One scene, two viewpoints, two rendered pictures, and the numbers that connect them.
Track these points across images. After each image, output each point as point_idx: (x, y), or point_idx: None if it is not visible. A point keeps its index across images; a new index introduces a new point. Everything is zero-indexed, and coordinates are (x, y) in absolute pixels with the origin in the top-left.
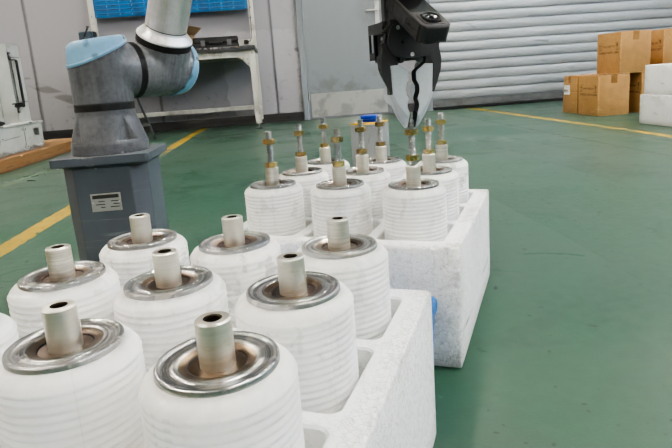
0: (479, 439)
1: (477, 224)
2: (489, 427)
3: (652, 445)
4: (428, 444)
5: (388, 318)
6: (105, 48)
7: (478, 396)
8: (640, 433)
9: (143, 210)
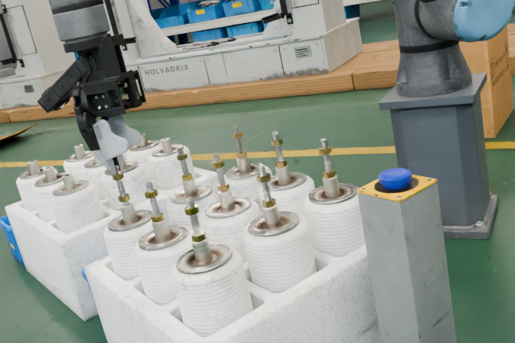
0: (62, 334)
1: (135, 318)
2: (62, 341)
3: None
4: (71, 303)
5: (59, 228)
6: None
7: None
8: None
9: (399, 151)
